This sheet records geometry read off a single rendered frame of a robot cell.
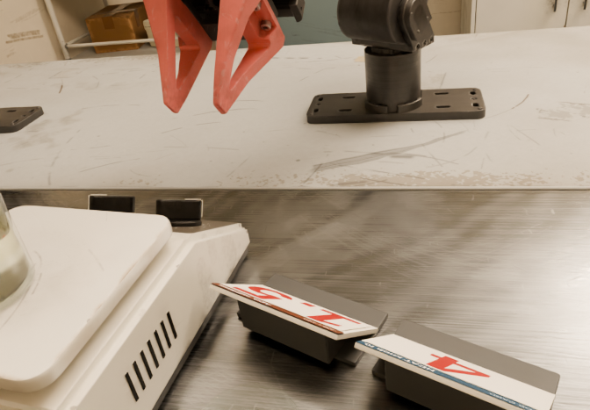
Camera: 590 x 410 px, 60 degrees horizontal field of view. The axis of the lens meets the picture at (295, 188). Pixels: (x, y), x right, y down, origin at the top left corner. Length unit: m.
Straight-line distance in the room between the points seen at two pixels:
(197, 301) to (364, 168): 0.24
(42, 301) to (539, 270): 0.31
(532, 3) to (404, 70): 2.11
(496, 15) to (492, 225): 2.26
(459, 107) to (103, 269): 0.43
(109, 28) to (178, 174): 2.10
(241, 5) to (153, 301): 0.18
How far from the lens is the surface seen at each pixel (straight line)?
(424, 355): 0.30
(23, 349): 0.26
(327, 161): 0.52
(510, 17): 2.66
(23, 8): 2.60
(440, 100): 0.62
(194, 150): 0.59
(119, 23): 2.60
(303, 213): 0.44
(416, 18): 0.55
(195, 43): 0.39
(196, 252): 0.32
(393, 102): 0.59
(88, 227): 0.32
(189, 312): 0.32
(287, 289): 0.36
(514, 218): 0.44
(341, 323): 0.31
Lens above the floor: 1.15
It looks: 31 degrees down
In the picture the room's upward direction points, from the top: 8 degrees counter-clockwise
